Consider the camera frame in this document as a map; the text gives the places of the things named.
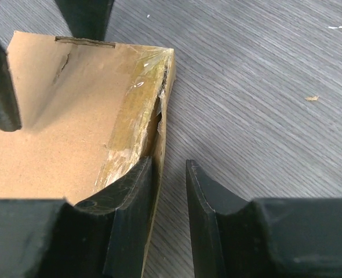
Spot brown cardboard express box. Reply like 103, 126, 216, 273
0, 31, 176, 277

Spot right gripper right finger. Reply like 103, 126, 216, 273
185, 160, 342, 277

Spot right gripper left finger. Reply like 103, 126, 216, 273
0, 157, 153, 277

